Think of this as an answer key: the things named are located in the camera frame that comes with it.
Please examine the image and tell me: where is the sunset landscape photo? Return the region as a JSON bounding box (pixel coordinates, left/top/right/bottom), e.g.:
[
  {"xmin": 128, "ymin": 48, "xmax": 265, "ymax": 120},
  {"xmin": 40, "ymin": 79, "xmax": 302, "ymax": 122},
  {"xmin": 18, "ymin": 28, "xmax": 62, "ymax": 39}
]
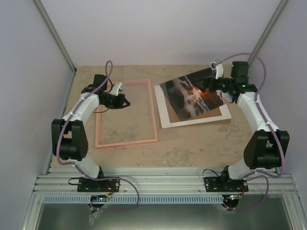
[{"xmin": 159, "ymin": 68, "xmax": 224, "ymax": 118}]

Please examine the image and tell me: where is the pink picture frame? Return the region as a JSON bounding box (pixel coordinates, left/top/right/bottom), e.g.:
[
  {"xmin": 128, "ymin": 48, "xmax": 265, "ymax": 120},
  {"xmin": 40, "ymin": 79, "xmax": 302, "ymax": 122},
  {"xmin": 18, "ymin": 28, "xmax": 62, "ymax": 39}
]
[{"xmin": 94, "ymin": 79, "xmax": 158, "ymax": 149}]

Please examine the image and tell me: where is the white mat board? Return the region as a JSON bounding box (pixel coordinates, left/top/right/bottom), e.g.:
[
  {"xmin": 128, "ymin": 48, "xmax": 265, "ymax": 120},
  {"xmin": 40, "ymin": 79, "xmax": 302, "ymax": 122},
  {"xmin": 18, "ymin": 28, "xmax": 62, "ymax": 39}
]
[{"xmin": 154, "ymin": 86, "xmax": 232, "ymax": 128}]

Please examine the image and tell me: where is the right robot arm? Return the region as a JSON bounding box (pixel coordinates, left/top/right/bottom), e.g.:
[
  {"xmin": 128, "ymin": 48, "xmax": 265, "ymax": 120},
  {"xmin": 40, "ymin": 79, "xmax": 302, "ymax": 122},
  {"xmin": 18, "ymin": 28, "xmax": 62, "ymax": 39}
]
[{"xmin": 192, "ymin": 61, "xmax": 290, "ymax": 192}]

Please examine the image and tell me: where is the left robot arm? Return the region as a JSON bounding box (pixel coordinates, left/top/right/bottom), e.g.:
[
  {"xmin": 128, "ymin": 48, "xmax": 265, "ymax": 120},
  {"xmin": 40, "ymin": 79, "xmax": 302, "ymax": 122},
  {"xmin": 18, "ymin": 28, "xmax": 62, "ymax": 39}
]
[{"xmin": 51, "ymin": 74, "xmax": 130, "ymax": 192}]

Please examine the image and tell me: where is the brown cardboard backing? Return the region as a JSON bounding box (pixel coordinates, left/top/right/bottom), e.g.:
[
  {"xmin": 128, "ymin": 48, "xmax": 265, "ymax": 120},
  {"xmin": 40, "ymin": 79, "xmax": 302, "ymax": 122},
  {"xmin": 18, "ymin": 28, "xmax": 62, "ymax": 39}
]
[{"xmin": 167, "ymin": 104, "xmax": 232, "ymax": 124}]

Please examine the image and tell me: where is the left controller board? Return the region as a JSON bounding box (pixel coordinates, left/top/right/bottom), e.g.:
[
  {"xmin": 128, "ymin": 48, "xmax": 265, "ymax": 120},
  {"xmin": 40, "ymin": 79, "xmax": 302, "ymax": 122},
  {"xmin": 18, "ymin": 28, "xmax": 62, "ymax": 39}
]
[{"xmin": 90, "ymin": 194, "xmax": 112, "ymax": 202}]

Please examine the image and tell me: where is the controller board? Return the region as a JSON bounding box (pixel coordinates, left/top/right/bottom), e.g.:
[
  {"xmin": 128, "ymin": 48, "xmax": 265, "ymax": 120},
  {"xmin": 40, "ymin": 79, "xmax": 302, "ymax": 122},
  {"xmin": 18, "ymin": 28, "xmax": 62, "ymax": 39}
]
[
  {"xmin": 90, "ymin": 194, "xmax": 112, "ymax": 202},
  {"xmin": 226, "ymin": 194, "xmax": 242, "ymax": 200}
]

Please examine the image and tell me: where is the right controller board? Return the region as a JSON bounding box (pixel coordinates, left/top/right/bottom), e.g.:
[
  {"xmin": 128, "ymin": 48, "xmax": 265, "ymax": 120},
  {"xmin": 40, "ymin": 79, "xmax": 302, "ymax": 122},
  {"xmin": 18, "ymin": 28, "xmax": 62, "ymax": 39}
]
[{"xmin": 226, "ymin": 194, "xmax": 242, "ymax": 200}]

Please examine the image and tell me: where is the clear plastic bag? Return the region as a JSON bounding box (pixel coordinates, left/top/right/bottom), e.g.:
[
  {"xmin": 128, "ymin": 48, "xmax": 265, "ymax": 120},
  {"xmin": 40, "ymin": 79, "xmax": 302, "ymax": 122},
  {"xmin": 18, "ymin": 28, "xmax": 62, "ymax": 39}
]
[{"xmin": 89, "ymin": 210, "xmax": 101, "ymax": 226}]

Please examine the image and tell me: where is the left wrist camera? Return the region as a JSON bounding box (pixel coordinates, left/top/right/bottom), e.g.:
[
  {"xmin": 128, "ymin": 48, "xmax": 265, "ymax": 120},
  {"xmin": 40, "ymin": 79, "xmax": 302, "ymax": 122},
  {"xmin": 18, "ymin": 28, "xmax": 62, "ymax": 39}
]
[{"xmin": 110, "ymin": 82, "xmax": 126, "ymax": 96}]

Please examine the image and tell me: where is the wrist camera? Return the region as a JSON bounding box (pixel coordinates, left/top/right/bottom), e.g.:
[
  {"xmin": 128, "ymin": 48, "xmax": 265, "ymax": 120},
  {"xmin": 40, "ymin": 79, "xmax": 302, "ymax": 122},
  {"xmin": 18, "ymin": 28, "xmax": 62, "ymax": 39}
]
[
  {"xmin": 110, "ymin": 82, "xmax": 126, "ymax": 96},
  {"xmin": 210, "ymin": 61, "xmax": 224, "ymax": 79}
]

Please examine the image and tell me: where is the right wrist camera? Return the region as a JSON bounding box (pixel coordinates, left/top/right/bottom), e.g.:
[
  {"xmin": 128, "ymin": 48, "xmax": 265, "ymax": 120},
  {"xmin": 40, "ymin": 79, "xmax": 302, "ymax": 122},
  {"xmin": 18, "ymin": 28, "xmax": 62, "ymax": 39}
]
[{"xmin": 210, "ymin": 61, "xmax": 224, "ymax": 79}]

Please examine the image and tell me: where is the left aluminium corner post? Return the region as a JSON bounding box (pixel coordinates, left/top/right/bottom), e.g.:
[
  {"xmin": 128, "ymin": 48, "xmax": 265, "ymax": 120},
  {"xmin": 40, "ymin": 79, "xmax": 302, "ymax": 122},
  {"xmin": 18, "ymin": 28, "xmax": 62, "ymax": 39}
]
[{"xmin": 33, "ymin": 0, "xmax": 77, "ymax": 75}]

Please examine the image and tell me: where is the aluminium corner post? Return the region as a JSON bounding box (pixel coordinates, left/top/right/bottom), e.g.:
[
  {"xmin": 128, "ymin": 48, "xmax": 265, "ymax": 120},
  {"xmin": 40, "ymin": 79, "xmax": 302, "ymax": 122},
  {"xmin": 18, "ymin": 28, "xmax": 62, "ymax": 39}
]
[
  {"xmin": 248, "ymin": 0, "xmax": 289, "ymax": 65},
  {"xmin": 33, "ymin": 0, "xmax": 77, "ymax": 75}
]

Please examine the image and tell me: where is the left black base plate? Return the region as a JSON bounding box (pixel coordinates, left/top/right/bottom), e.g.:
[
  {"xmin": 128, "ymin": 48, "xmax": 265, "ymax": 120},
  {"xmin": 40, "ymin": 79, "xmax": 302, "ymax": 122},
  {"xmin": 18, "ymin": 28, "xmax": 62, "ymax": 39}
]
[{"xmin": 77, "ymin": 177, "xmax": 120, "ymax": 193}]

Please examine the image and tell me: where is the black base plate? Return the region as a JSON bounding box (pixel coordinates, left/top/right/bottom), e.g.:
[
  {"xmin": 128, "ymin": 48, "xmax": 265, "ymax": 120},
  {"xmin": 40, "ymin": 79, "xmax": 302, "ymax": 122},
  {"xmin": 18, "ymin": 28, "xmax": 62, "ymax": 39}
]
[
  {"xmin": 77, "ymin": 177, "xmax": 120, "ymax": 193},
  {"xmin": 203, "ymin": 177, "xmax": 249, "ymax": 192}
]

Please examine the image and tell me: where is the aluminium mounting rail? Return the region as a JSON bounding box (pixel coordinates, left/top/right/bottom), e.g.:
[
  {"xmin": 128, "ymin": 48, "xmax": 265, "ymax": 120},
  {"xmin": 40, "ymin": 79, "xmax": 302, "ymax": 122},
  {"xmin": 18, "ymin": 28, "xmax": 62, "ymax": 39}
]
[{"xmin": 33, "ymin": 167, "xmax": 297, "ymax": 195}]

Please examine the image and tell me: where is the right aluminium corner post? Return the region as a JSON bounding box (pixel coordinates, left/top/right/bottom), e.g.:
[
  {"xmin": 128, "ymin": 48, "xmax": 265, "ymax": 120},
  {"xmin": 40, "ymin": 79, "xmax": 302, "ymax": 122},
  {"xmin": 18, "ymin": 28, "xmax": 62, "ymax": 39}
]
[{"xmin": 248, "ymin": 0, "xmax": 289, "ymax": 65}]

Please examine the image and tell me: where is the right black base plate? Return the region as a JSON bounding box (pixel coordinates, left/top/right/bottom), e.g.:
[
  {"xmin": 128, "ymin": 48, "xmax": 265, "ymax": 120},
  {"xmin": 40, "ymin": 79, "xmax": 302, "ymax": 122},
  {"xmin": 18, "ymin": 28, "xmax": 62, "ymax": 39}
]
[{"xmin": 203, "ymin": 177, "xmax": 249, "ymax": 192}]

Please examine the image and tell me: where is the blue slotted cable duct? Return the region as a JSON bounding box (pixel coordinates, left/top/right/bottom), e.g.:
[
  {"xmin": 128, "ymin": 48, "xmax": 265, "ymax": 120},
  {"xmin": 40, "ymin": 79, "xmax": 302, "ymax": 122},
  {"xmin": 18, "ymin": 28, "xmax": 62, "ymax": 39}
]
[{"xmin": 42, "ymin": 194, "xmax": 229, "ymax": 205}]

